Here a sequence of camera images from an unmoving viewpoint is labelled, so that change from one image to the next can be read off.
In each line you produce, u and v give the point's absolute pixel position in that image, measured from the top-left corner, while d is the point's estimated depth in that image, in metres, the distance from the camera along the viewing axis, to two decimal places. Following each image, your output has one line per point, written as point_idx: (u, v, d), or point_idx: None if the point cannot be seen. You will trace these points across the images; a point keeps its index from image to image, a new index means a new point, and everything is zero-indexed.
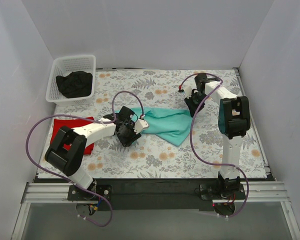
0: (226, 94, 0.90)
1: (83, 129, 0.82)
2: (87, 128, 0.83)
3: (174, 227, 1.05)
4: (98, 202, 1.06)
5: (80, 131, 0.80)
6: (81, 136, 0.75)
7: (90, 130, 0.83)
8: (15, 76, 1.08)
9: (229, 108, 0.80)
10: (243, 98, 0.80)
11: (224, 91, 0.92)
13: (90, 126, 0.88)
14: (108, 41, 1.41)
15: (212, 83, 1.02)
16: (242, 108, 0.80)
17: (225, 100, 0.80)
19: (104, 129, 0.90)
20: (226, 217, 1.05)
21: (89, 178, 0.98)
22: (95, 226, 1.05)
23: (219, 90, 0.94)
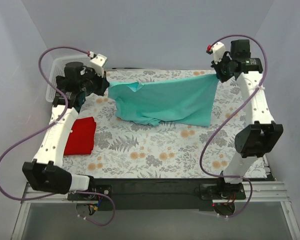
0: (260, 112, 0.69)
1: (46, 151, 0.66)
2: (48, 146, 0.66)
3: (174, 227, 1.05)
4: (98, 202, 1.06)
5: (45, 158, 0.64)
6: (51, 165, 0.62)
7: (52, 146, 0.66)
8: (15, 76, 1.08)
9: (255, 138, 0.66)
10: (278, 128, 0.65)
11: (258, 105, 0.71)
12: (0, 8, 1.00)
13: (48, 136, 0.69)
14: (108, 41, 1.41)
15: (250, 77, 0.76)
16: (270, 138, 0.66)
17: (253, 128, 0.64)
19: (64, 127, 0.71)
20: (226, 217, 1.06)
21: (86, 179, 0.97)
22: (95, 226, 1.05)
23: (253, 100, 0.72)
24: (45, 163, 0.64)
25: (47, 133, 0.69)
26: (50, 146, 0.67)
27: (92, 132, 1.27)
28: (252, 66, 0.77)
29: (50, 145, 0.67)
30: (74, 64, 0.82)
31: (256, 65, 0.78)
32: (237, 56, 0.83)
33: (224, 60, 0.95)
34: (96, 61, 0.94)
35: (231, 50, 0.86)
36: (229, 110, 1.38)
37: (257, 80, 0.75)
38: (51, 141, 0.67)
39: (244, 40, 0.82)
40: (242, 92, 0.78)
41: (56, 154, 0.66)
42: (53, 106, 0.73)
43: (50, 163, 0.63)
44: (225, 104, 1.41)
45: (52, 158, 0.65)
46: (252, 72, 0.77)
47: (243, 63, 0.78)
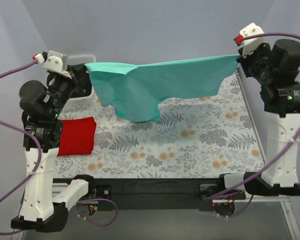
0: (285, 172, 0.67)
1: (31, 206, 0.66)
2: (32, 202, 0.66)
3: (174, 227, 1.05)
4: (98, 203, 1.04)
5: (33, 215, 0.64)
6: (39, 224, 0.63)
7: (36, 201, 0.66)
8: (15, 76, 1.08)
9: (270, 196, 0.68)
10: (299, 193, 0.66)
11: (285, 164, 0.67)
12: (0, 9, 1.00)
13: (30, 189, 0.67)
14: (108, 41, 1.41)
15: (285, 122, 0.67)
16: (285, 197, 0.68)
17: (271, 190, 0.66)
19: (44, 175, 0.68)
20: (226, 217, 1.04)
21: (85, 187, 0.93)
22: (95, 226, 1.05)
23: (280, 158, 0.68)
24: (34, 220, 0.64)
25: (28, 186, 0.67)
26: (34, 201, 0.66)
27: (92, 132, 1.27)
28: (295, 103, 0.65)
29: (34, 199, 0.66)
30: (30, 90, 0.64)
31: None
32: (278, 75, 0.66)
33: (259, 52, 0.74)
34: (48, 63, 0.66)
35: (275, 55, 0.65)
36: (229, 110, 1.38)
37: (294, 126, 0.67)
38: (32, 197, 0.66)
39: (298, 53, 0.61)
40: (271, 131, 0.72)
41: (42, 208, 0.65)
42: (26, 149, 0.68)
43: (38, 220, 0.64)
44: (225, 104, 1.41)
45: (39, 215, 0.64)
46: (290, 113, 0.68)
47: (283, 98, 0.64)
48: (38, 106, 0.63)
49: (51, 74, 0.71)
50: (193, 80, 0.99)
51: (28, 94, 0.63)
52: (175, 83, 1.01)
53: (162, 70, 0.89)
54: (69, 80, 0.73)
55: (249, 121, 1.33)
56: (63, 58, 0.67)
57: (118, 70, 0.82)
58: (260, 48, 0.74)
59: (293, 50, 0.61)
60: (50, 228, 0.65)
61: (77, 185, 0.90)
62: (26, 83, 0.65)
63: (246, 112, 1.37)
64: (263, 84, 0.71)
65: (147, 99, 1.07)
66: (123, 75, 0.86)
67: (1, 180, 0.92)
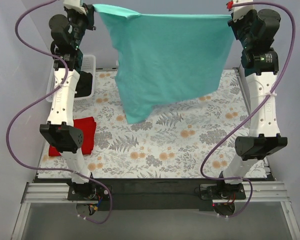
0: (266, 123, 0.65)
1: (57, 113, 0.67)
2: (59, 109, 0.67)
3: (174, 226, 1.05)
4: (98, 202, 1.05)
5: (58, 120, 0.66)
6: (65, 125, 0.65)
7: (62, 109, 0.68)
8: (15, 76, 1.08)
9: (259, 146, 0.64)
10: (282, 142, 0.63)
11: (267, 114, 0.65)
12: (1, 8, 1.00)
13: (56, 98, 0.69)
14: (108, 42, 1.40)
15: (262, 79, 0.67)
16: (272, 147, 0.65)
17: (257, 139, 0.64)
19: (69, 89, 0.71)
20: (226, 217, 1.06)
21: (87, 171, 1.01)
22: (95, 226, 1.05)
23: (261, 109, 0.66)
24: (59, 123, 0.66)
25: (55, 95, 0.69)
26: (60, 108, 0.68)
27: (93, 128, 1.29)
28: (267, 64, 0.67)
29: (59, 107, 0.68)
30: (58, 22, 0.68)
31: (269, 67, 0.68)
32: (256, 42, 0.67)
33: (248, 18, 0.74)
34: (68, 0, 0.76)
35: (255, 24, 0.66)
36: (229, 110, 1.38)
37: (270, 83, 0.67)
38: (58, 102, 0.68)
39: (274, 24, 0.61)
40: (251, 90, 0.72)
41: (67, 115, 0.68)
42: (54, 69, 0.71)
43: (62, 125, 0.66)
44: (225, 104, 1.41)
45: (65, 119, 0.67)
46: (265, 71, 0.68)
47: (256, 61, 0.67)
48: (65, 36, 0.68)
49: (69, 12, 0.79)
50: (197, 56, 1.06)
51: (55, 26, 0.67)
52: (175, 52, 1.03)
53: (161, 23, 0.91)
54: (84, 17, 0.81)
55: (249, 122, 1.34)
56: None
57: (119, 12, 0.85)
58: (251, 14, 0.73)
59: (270, 21, 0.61)
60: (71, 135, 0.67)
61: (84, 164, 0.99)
62: (52, 16, 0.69)
63: (246, 112, 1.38)
64: (244, 48, 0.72)
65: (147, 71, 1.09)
66: (127, 23, 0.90)
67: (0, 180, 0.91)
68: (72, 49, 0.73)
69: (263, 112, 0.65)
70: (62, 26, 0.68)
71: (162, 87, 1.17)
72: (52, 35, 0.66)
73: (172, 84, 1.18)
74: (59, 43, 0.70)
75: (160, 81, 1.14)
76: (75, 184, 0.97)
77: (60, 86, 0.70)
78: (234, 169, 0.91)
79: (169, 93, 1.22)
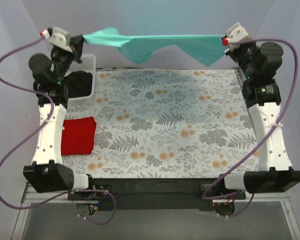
0: (277, 154, 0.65)
1: (44, 151, 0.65)
2: (45, 147, 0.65)
3: (174, 226, 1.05)
4: (98, 202, 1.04)
5: (45, 158, 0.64)
6: (52, 165, 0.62)
7: (49, 146, 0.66)
8: (15, 76, 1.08)
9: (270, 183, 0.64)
10: (296, 176, 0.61)
11: (277, 145, 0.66)
12: (1, 9, 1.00)
13: (42, 135, 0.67)
14: (108, 42, 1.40)
15: (266, 110, 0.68)
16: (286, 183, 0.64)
17: (266, 176, 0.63)
19: (56, 124, 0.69)
20: (226, 217, 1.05)
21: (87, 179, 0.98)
22: (95, 226, 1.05)
23: (269, 141, 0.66)
24: (46, 162, 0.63)
25: (41, 132, 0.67)
26: (47, 146, 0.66)
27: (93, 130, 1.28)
28: (270, 95, 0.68)
29: (46, 144, 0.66)
30: (37, 62, 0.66)
31: (271, 98, 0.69)
32: (257, 76, 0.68)
33: (246, 47, 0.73)
34: (53, 40, 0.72)
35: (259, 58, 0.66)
36: (229, 110, 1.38)
37: (275, 114, 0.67)
38: (44, 140, 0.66)
39: (275, 60, 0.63)
40: (255, 121, 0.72)
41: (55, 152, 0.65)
42: (40, 106, 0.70)
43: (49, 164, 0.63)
44: (225, 104, 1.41)
45: (53, 158, 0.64)
46: (268, 102, 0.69)
47: (258, 93, 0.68)
48: (47, 74, 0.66)
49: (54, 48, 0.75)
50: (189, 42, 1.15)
51: (35, 66, 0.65)
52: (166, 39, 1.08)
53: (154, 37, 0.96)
54: (69, 53, 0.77)
55: (250, 121, 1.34)
56: (66, 35, 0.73)
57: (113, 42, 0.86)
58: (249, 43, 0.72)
59: (271, 57, 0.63)
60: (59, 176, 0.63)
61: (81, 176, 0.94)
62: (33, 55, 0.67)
63: (246, 112, 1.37)
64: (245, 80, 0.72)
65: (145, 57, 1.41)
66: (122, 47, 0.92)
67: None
68: (56, 86, 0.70)
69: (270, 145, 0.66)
70: (42, 65, 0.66)
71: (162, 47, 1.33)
72: (33, 75, 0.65)
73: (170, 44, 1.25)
74: (42, 82, 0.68)
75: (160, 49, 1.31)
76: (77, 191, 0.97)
77: (46, 122, 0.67)
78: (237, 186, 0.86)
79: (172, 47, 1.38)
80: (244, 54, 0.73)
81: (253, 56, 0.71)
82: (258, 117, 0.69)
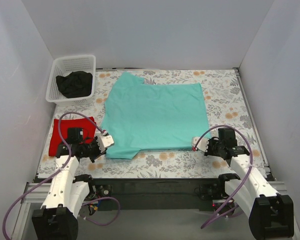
0: (262, 186, 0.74)
1: (54, 196, 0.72)
2: (56, 192, 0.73)
3: (174, 226, 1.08)
4: (98, 203, 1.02)
5: (55, 202, 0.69)
6: (61, 206, 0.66)
7: (60, 191, 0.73)
8: (15, 76, 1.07)
9: (266, 210, 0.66)
10: (286, 200, 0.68)
11: (257, 180, 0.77)
12: (0, 8, 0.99)
13: (55, 183, 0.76)
14: (108, 42, 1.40)
15: (241, 160, 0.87)
16: (284, 210, 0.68)
17: (261, 201, 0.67)
19: (69, 173, 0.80)
20: (226, 217, 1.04)
21: (86, 188, 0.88)
22: (96, 226, 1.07)
23: (250, 176, 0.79)
24: (55, 206, 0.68)
25: (54, 180, 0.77)
26: (58, 191, 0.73)
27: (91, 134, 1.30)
28: (239, 150, 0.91)
29: (57, 190, 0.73)
30: None
31: (243, 151, 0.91)
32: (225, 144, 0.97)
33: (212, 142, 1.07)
34: (106, 139, 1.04)
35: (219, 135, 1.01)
36: (229, 110, 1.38)
37: (247, 159, 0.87)
38: (55, 188, 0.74)
39: (228, 130, 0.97)
40: (238, 172, 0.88)
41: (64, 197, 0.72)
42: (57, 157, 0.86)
43: (59, 206, 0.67)
44: (225, 104, 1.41)
45: (62, 201, 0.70)
46: (240, 153, 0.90)
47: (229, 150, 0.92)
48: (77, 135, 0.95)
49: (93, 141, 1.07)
50: (173, 125, 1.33)
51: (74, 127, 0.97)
52: (152, 124, 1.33)
53: (141, 140, 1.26)
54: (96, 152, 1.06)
55: (249, 121, 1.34)
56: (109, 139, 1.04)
57: (127, 155, 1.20)
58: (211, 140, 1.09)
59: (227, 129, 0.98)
60: (65, 222, 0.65)
61: (78, 190, 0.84)
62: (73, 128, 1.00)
63: (246, 112, 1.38)
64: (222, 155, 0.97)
65: (142, 120, 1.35)
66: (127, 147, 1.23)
67: None
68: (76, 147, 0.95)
69: (253, 176, 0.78)
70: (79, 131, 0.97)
71: (155, 105, 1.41)
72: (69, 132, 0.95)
73: (158, 113, 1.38)
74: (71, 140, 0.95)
75: (153, 112, 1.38)
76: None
77: (60, 170, 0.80)
78: (243, 208, 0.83)
79: (162, 101, 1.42)
80: (210, 145, 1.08)
81: (216, 142, 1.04)
82: (237, 167, 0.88)
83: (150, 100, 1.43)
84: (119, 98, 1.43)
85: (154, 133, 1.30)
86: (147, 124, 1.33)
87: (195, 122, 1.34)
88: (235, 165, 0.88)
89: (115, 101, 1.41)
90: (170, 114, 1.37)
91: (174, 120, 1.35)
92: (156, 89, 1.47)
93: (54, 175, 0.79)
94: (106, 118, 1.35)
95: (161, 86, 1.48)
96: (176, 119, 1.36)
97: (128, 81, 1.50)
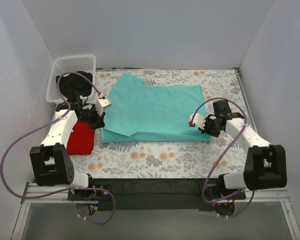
0: (255, 139, 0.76)
1: (52, 137, 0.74)
2: (54, 134, 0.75)
3: (174, 227, 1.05)
4: (98, 202, 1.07)
5: (53, 142, 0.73)
6: (58, 145, 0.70)
7: (58, 133, 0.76)
8: (15, 76, 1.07)
9: (261, 158, 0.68)
10: (278, 149, 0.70)
11: (251, 135, 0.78)
12: (0, 9, 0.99)
13: (53, 128, 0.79)
14: (108, 42, 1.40)
15: (235, 121, 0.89)
16: (277, 159, 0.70)
17: (254, 151, 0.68)
19: (67, 122, 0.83)
20: (226, 217, 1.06)
21: (84, 178, 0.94)
22: (95, 226, 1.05)
23: (244, 132, 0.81)
24: (53, 144, 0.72)
25: (53, 126, 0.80)
26: (56, 133, 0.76)
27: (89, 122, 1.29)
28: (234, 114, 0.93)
29: (56, 133, 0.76)
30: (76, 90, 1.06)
31: (238, 116, 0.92)
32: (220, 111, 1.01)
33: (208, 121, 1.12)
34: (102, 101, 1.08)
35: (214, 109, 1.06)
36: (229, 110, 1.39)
37: (241, 121, 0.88)
38: (53, 131, 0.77)
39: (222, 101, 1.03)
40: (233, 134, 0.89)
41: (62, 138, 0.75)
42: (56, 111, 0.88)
43: (56, 144, 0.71)
44: None
45: (60, 141, 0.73)
46: (236, 117, 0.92)
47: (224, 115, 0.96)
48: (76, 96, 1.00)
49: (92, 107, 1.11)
50: (172, 117, 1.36)
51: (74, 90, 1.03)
52: (152, 123, 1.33)
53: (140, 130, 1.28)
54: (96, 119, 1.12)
55: (249, 121, 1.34)
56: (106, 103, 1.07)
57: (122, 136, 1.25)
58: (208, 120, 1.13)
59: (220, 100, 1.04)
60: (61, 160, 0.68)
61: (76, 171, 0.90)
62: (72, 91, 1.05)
63: (246, 112, 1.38)
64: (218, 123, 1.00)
65: (143, 119, 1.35)
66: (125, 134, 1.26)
67: None
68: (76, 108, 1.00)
69: (247, 132, 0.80)
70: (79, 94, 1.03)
71: (155, 105, 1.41)
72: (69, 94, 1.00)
73: (158, 113, 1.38)
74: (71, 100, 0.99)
75: (153, 111, 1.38)
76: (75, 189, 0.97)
77: (59, 119, 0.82)
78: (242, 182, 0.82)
79: (163, 103, 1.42)
80: (206, 122, 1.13)
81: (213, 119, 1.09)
82: (231, 129, 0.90)
83: (150, 100, 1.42)
84: (118, 99, 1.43)
85: (153, 127, 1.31)
86: (146, 123, 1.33)
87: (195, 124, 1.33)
88: (231, 128, 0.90)
89: (114, 102, 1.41)
90: (170, 110, 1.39)
91: (174, 117, 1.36)
92: (156, 89, 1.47)
93: (52, 121, 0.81)
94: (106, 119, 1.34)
95: (161, 87, 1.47)
96: (175, 116, 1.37)
97: (128, 82, 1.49)
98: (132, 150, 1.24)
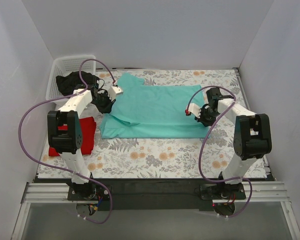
0: (242, 111, 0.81)
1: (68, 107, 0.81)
2: (70, 104, 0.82)
3: (174, 227, 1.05)
4: (98, 202, 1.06)
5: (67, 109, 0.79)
6: (72, 112, 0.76)
7: (73, 104, 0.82)
8: (15, 76, 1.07)
9: (247, 125, 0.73)
10: (262, 116, 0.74)
11: (239, 108, 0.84)
12: (0, 9, 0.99)
13: (70, 100, 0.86)
14: (108, 41, 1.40)
15: (225, 101, 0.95)
16: (262, 126, 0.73)
17: (241, 118, 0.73)
19: (83, 98, 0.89)
20: (226, 217, 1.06)
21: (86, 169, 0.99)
22: (95, 226, 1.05)
23: (234, 107, 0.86)
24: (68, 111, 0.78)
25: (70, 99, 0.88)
26: (72, 104, 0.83)
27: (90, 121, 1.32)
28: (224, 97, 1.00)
29: (71, 104, 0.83)
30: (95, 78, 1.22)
31: (228, 97, 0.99)
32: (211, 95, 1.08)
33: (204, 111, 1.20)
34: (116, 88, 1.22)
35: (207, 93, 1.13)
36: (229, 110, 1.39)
37: (230, 100, 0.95)
38: (70, 102, 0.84)
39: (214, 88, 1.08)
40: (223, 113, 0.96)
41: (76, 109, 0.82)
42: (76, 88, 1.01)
43: (70, 112, 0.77)
44: None
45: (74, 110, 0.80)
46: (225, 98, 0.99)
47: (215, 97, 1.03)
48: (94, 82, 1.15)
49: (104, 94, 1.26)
50: (170, 115, 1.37)
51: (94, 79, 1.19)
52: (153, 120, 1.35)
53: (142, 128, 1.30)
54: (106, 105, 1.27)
55: None
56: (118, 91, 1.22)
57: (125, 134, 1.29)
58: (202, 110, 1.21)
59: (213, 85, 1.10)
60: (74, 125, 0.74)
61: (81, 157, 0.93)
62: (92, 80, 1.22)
63: None
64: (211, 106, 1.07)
65: (144, 116, 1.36)
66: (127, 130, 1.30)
67: None
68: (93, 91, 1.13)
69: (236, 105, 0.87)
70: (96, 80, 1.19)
71: (155, 102, 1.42)
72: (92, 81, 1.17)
73: (159, 110, 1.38)
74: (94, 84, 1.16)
75: (154, 108, 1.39)
76: (75, 184, 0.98)
77: (76, 94, 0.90)
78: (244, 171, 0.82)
79: (162, 100, 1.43)
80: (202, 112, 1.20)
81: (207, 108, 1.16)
82: (222, 108, 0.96)
83: (150, 97, 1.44)
84: (119, 97, 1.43)
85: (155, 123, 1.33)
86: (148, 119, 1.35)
87: (195, 124, 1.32)
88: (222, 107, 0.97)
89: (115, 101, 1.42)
90: (168, 108, 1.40)
91: (173, 115, 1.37)
92: (156, 88, 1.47)
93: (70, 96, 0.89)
94: (106, 119, 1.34)
95: (161, 87, 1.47)
96: (174, 114, 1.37)
97: (128, 82, 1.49)
98: (132, 149, 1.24)
